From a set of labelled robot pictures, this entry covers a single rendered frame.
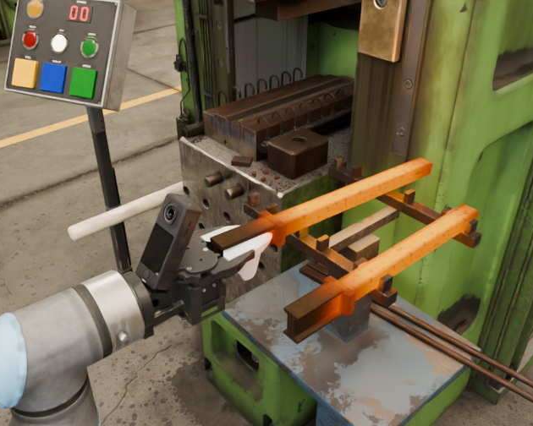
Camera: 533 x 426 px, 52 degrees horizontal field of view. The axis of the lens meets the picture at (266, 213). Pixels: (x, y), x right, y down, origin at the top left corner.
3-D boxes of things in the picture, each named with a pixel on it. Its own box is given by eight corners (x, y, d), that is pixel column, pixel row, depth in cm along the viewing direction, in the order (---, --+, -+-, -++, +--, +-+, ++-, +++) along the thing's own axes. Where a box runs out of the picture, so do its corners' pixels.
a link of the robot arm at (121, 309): (72, 270, 64) (108, 315, 58) (111, 253, 66) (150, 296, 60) (85, 324, 69) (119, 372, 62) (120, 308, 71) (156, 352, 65)
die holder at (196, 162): (277, 344, 139) (280, 194, 115) (190, 274, 162) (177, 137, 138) (407, 253, 170) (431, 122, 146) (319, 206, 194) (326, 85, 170)
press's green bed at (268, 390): (276, 451, 165) (277, 342, 139) (202, 379, 188) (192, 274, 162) (387, 357, 196) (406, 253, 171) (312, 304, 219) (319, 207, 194)
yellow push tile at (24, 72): (31, 88, 150) (36, 61, 149) (10, 84, 152) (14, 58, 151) (36, 89, 152) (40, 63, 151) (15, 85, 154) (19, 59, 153)
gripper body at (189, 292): (199, 278, 77) (121, 315, 71) (195, 229, 73) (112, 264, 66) (231, 308, 73) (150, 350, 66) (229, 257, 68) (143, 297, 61)
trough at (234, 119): (241, 128, 126) (241, 122, 125) (228, 120, 129) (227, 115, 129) (358, 84, 150) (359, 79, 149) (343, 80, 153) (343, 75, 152)
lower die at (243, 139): (255, 161, 127) (255, 128, 122) (204, 134, 139) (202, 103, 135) (370, 114, 151) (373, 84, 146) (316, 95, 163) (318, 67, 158)
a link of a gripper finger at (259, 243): (269, 259, 79) (214, 284, 74) (270, 226, 75) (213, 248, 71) (282, 271, 77) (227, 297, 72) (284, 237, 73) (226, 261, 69)
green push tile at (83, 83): (91, 98, 143) (95, 70, 143) (68, 94, 146) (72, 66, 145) (95, 99, 145) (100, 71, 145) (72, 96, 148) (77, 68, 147)
